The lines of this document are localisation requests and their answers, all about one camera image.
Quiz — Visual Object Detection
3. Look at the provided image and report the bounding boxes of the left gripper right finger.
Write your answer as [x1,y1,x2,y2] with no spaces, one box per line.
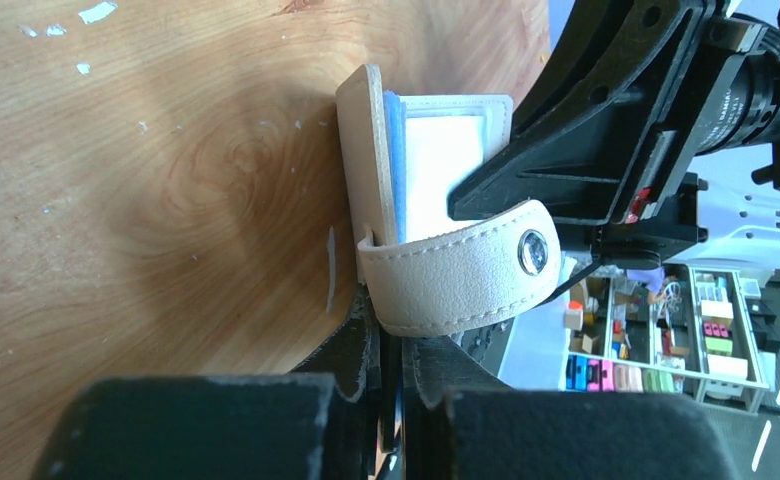
[401,337,510,479]

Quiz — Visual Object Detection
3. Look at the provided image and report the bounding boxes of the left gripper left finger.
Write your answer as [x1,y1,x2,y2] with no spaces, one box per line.
[293,285,381,479]

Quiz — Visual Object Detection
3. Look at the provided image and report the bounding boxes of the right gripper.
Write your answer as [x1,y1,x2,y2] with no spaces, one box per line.
[447,0,742,297]

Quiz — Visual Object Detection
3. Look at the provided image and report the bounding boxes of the beige card holder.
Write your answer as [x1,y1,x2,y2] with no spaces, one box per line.
[336,64,563,337]

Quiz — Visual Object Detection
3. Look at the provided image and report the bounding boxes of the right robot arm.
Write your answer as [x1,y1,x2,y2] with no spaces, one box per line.
[448,1,780,277]

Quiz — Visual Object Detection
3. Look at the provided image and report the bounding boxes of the background storage shelves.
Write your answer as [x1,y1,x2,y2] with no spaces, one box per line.
[563,265,770,414]

